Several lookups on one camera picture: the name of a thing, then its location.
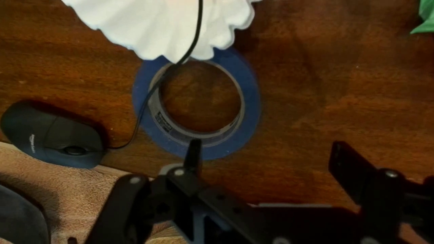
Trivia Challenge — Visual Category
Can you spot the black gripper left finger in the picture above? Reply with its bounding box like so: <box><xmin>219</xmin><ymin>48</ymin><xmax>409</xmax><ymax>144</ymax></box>
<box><xmin>85</xmin><ymin>139</ymin><xmax>203</xmax><ymax>244</ymax></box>

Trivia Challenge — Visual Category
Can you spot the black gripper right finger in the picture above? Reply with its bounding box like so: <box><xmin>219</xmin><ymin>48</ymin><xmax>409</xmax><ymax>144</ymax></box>
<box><xmin>328</xmin><ymin>140</ymin><xmax>434</xmax><ymax>244</ymax></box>

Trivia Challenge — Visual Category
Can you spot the blue tape roll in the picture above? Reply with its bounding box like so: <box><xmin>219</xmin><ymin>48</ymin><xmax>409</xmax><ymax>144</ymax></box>
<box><xmin>131</xmin><ymin>47</ymin><xmax>263</xmax><ymax>163</ymax></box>

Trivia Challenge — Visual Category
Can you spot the tan table runner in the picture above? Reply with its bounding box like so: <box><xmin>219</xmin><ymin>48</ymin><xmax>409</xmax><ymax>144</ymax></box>
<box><xmin>0</xmin><ymin>140</ymin><xmax>181</xmax><ymax>244</ymax></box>

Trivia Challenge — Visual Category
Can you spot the black computer mouse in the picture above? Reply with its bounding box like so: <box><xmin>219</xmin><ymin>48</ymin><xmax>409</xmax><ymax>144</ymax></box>
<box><xmin>0</xmin><ymin>101</ymin><xmax>107</xmax><ymax>170</ymax></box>

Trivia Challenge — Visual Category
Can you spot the white coffee filter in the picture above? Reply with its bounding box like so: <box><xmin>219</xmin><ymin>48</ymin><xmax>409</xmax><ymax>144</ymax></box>
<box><xmin>59</xmin><ymin>0</ymin><xmax>263</xmax><ymax>66</ymax></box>

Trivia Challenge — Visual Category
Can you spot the green paper piece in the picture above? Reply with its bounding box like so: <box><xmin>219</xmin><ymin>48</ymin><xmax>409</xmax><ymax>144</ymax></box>
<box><xmin>409</xmin><ymin>0</ymin><xmax>434</xmax><ymax>36</ymax></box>

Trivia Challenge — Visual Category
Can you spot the thin black cable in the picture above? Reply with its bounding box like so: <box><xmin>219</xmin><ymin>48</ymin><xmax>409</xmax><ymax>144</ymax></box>
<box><xmin>105</xmin><ymin>0</ymin><xmax>204</xmax><ymax>151</ymax></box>

